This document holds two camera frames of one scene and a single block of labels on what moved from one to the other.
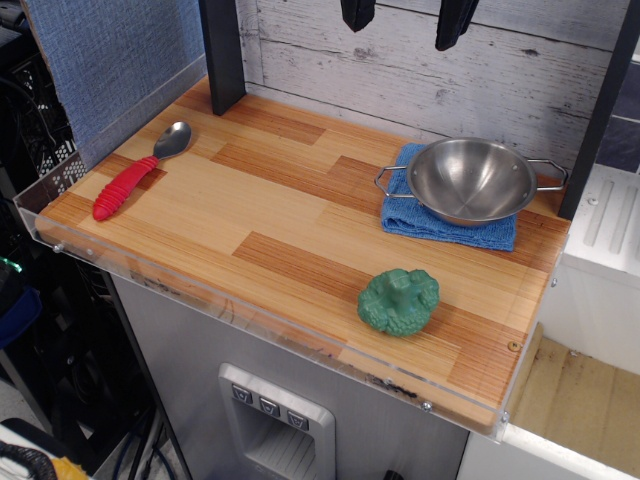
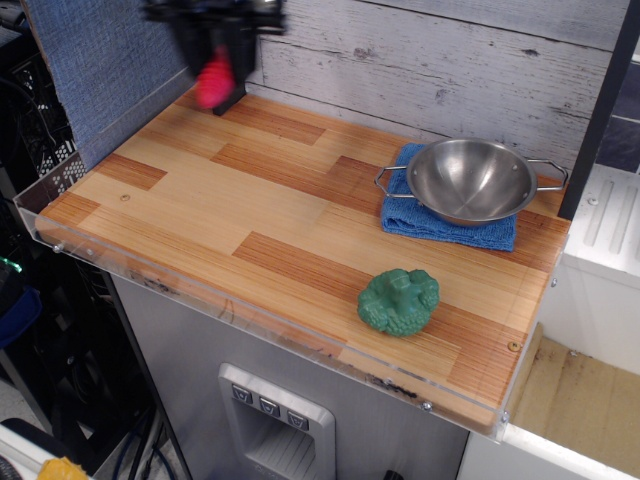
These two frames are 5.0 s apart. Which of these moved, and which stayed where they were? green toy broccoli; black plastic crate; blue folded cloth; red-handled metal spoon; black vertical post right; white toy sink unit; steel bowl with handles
Moved: red-handled metal spoon
Stayed: black vertical post right; green toy broccoli; blue folded cloth; white toy sink unit; black plastic crate; steel bowl with handles
